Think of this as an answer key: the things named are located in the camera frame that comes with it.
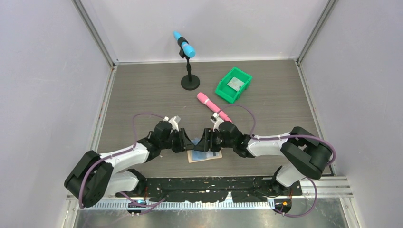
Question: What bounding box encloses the beige card holder wallet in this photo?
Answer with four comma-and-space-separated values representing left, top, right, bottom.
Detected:
187, 150, 222, 163

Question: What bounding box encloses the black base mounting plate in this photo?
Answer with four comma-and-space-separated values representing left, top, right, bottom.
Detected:
126, 176, 302, 203

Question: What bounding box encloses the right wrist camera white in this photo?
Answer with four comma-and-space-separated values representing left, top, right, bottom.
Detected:
210, 113, 222, 130

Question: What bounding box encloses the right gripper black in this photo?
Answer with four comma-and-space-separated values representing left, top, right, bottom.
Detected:
193, 128, 235, 152

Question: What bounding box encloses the black microphone stand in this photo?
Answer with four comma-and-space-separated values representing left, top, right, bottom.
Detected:
181, 57, 200, 91

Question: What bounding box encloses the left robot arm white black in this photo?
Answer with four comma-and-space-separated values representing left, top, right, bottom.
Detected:
64, 121, 194, 209

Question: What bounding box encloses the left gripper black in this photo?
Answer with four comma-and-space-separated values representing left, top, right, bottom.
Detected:
160, 128, 195, 153

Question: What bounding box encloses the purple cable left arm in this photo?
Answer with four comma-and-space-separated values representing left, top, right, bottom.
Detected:
78, 113, 168, 216

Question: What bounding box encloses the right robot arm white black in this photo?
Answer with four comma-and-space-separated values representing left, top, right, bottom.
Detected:
194, 121, 334, 195

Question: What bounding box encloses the blue toy microphone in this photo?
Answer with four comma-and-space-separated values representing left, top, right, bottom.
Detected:
173, 31, 196, 58

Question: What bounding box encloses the white VIP card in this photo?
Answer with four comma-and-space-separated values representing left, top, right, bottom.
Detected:
227, 77, 245, 92

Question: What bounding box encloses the pink toy microphone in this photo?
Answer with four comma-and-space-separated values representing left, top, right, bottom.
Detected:
196, 92, 232, 122

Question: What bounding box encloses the aluminium front rail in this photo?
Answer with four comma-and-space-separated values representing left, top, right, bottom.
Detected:
88, 199, 275, 210

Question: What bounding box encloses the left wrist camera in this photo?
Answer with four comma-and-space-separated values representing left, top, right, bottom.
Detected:
163, 116, 181, 131

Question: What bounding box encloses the green plastic bin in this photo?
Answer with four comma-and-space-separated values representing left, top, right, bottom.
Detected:
215, 67, 253, 104

